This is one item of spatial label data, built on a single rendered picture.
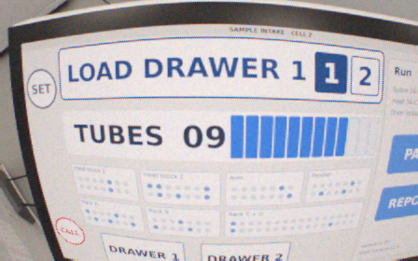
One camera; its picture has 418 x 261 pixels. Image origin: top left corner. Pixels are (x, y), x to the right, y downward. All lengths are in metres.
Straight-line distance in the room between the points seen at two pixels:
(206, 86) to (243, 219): 0.13
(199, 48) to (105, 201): 0.18
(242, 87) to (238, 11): 0.06
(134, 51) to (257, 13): 0.10
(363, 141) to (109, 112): 0.23
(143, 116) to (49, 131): 0.11
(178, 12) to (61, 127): 0.16
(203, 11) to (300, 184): 0.17
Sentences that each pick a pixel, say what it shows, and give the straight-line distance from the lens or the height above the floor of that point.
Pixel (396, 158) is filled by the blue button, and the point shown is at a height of 1.09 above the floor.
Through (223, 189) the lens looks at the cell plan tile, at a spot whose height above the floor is 1.07.
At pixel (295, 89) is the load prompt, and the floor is 1.14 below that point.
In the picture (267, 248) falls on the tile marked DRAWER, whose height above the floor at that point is 1.02.
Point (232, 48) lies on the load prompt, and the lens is 0.34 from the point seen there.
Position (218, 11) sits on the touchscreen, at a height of 1.19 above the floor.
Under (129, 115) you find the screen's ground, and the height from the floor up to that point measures 1.13.
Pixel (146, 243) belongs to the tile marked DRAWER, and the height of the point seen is 1.02.
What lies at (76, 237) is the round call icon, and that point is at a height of 1.01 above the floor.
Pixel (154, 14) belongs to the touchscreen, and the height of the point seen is 1.19.
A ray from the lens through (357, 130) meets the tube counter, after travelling 0.38.
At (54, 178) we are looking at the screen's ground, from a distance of 0.43.
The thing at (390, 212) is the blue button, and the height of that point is 1.04.
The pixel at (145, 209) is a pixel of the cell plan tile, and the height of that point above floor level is 1.05.
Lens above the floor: 1.43
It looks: 61 degrees down
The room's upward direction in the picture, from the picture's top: 7 degrees counter-clockwise
